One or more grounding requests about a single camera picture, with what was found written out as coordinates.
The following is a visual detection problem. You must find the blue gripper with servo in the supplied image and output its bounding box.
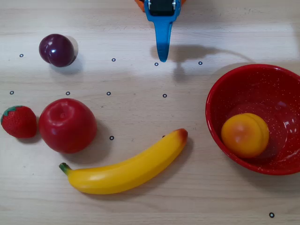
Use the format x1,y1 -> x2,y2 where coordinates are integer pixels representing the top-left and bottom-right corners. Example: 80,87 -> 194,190
144,0 -> 181,63

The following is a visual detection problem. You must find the yellow toy banana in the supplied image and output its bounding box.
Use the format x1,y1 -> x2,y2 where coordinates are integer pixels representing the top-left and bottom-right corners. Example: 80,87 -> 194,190
59,128 -> 188,195

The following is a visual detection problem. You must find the red toy apple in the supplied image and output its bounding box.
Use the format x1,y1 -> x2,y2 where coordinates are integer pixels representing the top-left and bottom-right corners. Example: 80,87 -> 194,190
38,98 -> 98,154

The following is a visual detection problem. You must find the red speckled bowl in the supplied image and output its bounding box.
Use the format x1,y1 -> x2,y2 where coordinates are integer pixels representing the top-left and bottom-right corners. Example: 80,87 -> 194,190
205,64 -> 300,176

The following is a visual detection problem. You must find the orange toy peach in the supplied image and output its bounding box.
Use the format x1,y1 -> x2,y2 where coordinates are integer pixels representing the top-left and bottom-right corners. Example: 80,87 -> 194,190
221,113 -> 270,159

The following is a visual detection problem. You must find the red toy strawberry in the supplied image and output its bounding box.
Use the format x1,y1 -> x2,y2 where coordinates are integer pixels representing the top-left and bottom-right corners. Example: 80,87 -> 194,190
0,105 -> 38,138

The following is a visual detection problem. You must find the purple toy plum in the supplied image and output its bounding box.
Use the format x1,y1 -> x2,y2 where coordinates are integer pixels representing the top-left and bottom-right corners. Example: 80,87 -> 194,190
38,33 -> 76,68

